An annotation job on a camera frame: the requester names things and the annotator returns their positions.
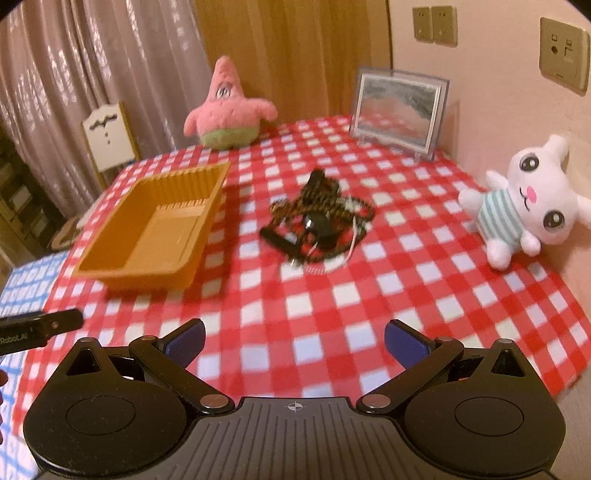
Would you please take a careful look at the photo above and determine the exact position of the white miniature chair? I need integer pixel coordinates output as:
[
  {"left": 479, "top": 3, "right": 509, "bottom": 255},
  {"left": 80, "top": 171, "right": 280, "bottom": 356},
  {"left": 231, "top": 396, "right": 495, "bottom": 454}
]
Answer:
[{"left": 81, "top": 101, "right": 141, "bottom": 189}]

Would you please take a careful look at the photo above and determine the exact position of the orange plastic tray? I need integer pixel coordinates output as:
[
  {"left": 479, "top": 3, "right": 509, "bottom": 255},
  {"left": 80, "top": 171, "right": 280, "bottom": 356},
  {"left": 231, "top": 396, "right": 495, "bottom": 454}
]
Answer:
[{"left": 72, "top": 162, "right": 230, "bottom": 292}]

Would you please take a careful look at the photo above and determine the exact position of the beige double wall switch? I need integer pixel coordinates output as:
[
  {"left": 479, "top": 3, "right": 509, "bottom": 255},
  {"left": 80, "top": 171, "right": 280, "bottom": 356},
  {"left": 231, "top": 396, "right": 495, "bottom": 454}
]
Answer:
[{"left": 412, "top": 5, "right": 458, "bottom": 47}]

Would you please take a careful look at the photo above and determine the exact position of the red white checkered tablecloth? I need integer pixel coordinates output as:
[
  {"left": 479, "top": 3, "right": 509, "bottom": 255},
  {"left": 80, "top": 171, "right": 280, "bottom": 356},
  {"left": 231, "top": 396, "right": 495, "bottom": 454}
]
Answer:
[{"left": 8, "top": 115, "right": 591, "bottom": 444}]

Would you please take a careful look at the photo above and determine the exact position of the dark beaded necklace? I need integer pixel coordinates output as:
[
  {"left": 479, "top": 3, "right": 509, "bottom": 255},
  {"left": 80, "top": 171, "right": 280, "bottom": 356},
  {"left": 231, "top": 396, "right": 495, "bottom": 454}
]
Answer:
[{"left": 258, "top": 168, "right": 376, "bottom": 266}]

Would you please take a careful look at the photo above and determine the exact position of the black glossy hair clip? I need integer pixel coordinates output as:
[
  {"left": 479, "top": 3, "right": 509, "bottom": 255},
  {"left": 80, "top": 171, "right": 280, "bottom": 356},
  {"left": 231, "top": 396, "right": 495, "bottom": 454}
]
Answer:
[{"left": 304, "top": 211, "right": 339, "bottom": 250}]

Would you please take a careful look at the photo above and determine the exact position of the pink starfish plush toy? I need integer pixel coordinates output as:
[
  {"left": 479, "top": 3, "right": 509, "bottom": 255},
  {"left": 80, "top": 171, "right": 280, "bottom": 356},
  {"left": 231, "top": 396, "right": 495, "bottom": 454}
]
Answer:
[{"left": 183, "top": 56, "right": 279, "bottom": 151}]

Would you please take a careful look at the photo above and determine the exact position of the blue white checkered cloth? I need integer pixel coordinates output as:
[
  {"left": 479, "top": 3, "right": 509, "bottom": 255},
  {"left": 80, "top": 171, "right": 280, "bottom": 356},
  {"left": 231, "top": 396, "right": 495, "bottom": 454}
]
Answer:
[{"left": 1, "top": 251, "right": 68, "bottom": 479}]

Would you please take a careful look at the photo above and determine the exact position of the grey sheer curtain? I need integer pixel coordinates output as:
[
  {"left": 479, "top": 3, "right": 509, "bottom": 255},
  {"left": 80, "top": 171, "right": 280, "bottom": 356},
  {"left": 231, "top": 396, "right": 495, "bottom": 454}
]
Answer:
[{"left": 1, "top": 0, "right": 211, "bottom": 217}]

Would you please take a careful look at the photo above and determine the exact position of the clear framed sand picture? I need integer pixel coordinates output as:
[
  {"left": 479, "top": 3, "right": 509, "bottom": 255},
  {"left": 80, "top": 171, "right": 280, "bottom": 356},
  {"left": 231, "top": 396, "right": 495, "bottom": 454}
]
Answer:
[{"left": 349, "top": 68, "right": 450, "bottom": 161}]

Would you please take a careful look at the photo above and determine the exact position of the beige wall socket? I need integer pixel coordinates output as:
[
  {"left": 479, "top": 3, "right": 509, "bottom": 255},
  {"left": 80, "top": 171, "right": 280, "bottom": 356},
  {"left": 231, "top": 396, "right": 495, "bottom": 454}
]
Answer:
[{"left": 539, "top": 17, "right": 590, "bottom": 96}]

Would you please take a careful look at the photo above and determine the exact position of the white bunny plush toy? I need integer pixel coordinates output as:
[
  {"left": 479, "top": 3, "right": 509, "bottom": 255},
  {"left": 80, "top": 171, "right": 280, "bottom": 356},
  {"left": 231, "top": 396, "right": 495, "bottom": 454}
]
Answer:
[{"left": 458, "top": 134, "right": 590, "bottom": 271}]

